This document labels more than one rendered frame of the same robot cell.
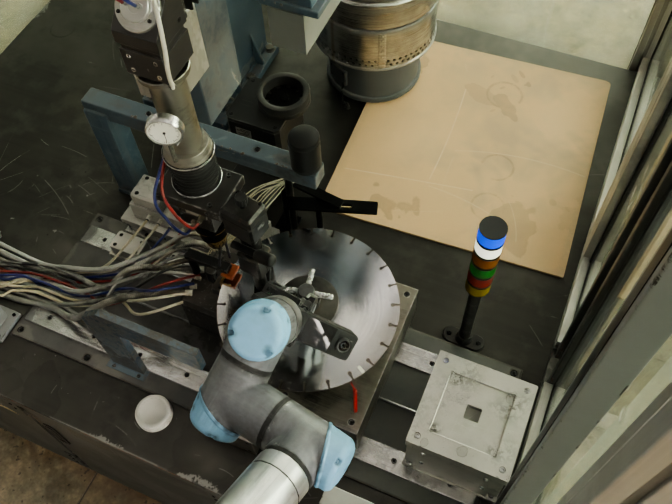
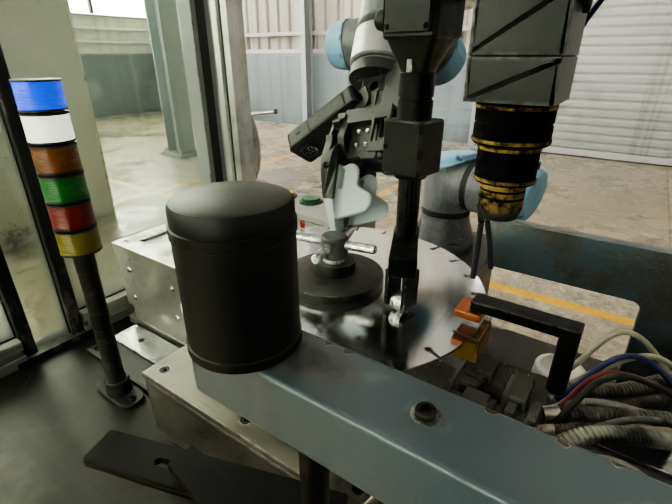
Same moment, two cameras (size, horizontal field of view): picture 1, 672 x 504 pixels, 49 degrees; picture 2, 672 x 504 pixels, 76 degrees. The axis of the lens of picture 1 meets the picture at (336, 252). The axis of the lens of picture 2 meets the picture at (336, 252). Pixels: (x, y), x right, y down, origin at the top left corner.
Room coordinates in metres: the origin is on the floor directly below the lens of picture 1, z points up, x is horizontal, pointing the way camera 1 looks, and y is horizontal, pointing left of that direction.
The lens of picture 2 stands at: (1.05, 0.12, 1.18)
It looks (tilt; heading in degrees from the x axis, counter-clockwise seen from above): 25 degrees down; 188
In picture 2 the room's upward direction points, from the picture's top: straight up
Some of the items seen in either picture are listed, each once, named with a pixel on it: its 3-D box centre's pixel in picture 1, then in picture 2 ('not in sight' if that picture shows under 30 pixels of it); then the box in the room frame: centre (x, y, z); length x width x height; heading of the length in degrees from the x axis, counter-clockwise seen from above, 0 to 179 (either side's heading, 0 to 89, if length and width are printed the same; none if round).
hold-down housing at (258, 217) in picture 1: (249, 235); (418, 63); (0.63, 0.13, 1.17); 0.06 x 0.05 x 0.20; 55
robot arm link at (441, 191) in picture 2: not in sight; (451, 179); (0.03, 0.25, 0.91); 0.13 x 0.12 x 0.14; 54
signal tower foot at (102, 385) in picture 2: (464, 336); (118, 385); (0.63, -0.25, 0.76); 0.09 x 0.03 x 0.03; 64
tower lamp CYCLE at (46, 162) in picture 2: (486, 254); (56, 157); (0.63, -0.25, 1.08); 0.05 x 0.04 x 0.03; 154
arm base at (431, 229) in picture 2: not in sight; (443, 224); (0.02, 0.24, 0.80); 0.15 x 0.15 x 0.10
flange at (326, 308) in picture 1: (307, 301); (334, 269); (0.62, 0.06, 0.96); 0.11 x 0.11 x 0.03
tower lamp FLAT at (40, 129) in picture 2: (489, 243); (48, 126); (0.63, -0.25, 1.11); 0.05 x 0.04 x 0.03; 154
